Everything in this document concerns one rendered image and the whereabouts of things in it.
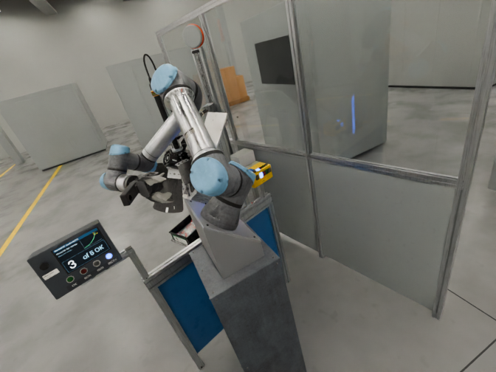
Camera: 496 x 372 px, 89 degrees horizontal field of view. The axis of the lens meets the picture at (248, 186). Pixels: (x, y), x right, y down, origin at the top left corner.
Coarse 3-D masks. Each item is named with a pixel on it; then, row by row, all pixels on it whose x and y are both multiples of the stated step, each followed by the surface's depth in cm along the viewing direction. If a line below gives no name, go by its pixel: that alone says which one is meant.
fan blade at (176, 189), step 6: (168, 180) 167; (174, 180) 168; (180, 180) 168; (168, 186) 167; (174, 186) 167; (180, 186) 167; (162, 192) 167; (174, 192) 166; (180, 192) 166; (174, 198) 165; (180, 198) 165; (156, 204) 167; (162, 204) 165; (168, 204) 164; (174, 204) 164; (180, 204) 163; (162, 210) 165; (168, 210) 164; (174, 210) 163; (180, 210) 162
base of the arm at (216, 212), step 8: (216, 200) 92; (224, 200) 91; (208, 208) 92; (216, 208) 91; (224, 208) 91; (232, 208) 92; (240, 208) 95; (208, 216) 91; (216, 216) 91; (224, 216) 91; (232, 216) 92; (216, 224) 90; (224, 224) 91; (232, 224) 93
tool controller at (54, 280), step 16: (96, 224) 103; (64, 240) 98; (80, 240) 100; (96, 240) 103; (32, 256) 93; (48, 256) 95; (64, 256) 97; (80, 256) 100; (96, 256) 103; (112, 256) 107; (48, 272) 95; (64, 272) 98; (96, 272) 103; (48, 288) 95; (64, 288) 98
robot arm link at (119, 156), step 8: (112, 152) 104; (120, 152) 105; (128, 152) 108; (112, 160) 104; (120, 160) 105; (128, 160) 108; (136, 160) 111; (112, 168) 104; (120, 168) 105; (128, 168) 111
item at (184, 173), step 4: (188, 160) 162; (192, 160) 161; (180, 164) 159; (184, 164) 159; (188, 164) 156; (180, 168) 156; (184, 168) 154; (188, 168) 151; (180, 172) 152; (184, 172) 151; (188, 172) 148; (184, 176) 148; (188, 176) 146; (184, 180) 146; (188, 180) 144
